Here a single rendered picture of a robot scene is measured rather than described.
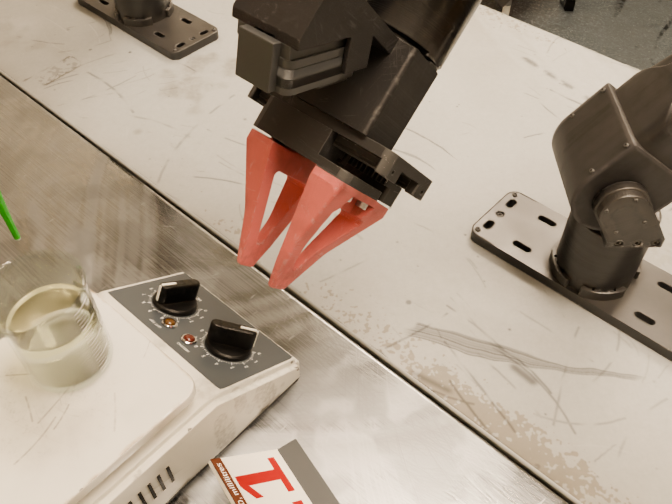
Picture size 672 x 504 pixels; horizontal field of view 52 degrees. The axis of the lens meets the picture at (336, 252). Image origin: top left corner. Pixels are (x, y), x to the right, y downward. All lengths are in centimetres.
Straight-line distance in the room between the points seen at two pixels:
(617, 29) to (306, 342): 238
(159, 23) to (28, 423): 56
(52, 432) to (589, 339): 38
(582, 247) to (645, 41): 224
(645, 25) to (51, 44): 230
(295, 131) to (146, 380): 17
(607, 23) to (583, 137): 233
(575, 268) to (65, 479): 39
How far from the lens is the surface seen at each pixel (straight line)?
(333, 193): 36
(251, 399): 47
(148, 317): 49
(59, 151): 74
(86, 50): 88
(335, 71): 34
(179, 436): 43
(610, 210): 49
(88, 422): 43
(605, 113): 50
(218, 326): 47
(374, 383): 52
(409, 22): 38
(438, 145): 70
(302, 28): 31
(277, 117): 39
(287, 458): 49
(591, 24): 280
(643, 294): 60
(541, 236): 61
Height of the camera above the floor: 134
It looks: 49 degrees down
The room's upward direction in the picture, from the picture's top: 1 degrees counter-clockwise
